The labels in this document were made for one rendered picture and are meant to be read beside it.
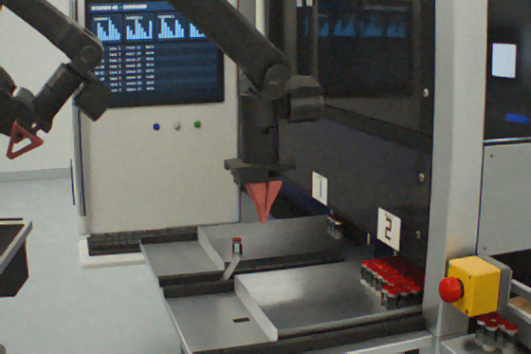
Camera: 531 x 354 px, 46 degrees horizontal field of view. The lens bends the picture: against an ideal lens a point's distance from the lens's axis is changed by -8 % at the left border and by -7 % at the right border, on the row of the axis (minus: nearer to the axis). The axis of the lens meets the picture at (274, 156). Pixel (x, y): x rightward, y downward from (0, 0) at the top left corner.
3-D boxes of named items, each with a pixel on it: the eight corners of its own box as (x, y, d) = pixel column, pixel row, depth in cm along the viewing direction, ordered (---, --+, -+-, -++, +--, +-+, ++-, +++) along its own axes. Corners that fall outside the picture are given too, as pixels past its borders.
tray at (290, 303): (390, 270, 138) (391, 254, 137) (455, 316, 113) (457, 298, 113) (234, 291, 127) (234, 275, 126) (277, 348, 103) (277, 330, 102)
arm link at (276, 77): (243, 41, 98) (266, 65, 92) (310, 38, 103) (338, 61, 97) (234, 110, 105) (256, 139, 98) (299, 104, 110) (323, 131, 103)
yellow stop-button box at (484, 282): (480, 293, 103) (484, 252, 102) (506, 309, 97) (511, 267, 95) (442, 301, 101) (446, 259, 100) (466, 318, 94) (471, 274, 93)
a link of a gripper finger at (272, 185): (283, 227, 102) (283, 167, 100) (239, 232, 100) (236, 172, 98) (270, 214, 108) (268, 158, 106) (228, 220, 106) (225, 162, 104)
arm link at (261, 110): (233, 85, 101) (247, 88, 96) (274, 83, 104) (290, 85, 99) (234, 130, 103) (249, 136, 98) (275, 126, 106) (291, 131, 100)
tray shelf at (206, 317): (320, 229, 174) (320, 222, 174) (469, 337, 109) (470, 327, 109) (139, 246, 159) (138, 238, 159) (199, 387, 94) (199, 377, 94)
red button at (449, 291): (454, 294, 100) (456, 270, 99) (468, 304, 96) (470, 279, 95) (434, 298, 99) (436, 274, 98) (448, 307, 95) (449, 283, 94)
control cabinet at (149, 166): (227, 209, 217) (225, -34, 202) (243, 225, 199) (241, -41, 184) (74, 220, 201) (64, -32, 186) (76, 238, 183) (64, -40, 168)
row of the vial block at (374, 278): (368, 280, 132) (369, 259, 131) (411, 313, 115) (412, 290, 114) (358, 282, 131) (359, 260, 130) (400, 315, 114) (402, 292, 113)
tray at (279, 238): (328, 227, 169) (329, 214, 168) (374, 258, 145) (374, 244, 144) (197, 240, 159) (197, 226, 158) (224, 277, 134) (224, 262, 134)
